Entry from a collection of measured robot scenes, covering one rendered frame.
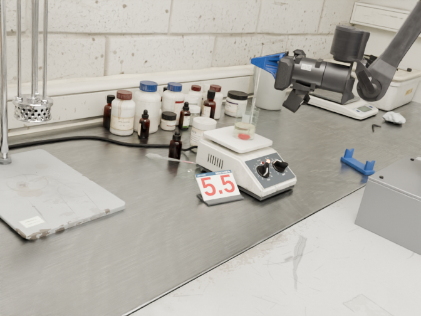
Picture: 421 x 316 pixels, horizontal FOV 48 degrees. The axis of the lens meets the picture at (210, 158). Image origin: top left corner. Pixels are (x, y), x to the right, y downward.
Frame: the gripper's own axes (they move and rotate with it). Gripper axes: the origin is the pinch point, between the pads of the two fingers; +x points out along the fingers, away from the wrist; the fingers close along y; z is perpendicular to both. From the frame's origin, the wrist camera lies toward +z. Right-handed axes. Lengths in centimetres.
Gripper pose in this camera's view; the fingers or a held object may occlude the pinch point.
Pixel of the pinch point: (267, 63)
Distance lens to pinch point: 102.8
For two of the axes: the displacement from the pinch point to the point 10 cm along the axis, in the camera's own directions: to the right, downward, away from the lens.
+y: 3.3, -3.1, 8.9
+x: -9.3, -2.5, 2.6
